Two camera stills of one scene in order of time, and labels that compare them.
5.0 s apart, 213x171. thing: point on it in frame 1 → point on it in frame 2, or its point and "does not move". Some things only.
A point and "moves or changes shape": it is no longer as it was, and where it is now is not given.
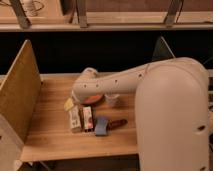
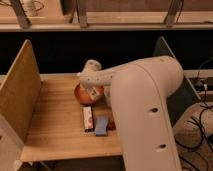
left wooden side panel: x=21 y=90 does not move
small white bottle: x=75 y=117 moves or changes shape
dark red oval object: x=115 y=124 does not move
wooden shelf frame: x=106 y=15 does not move
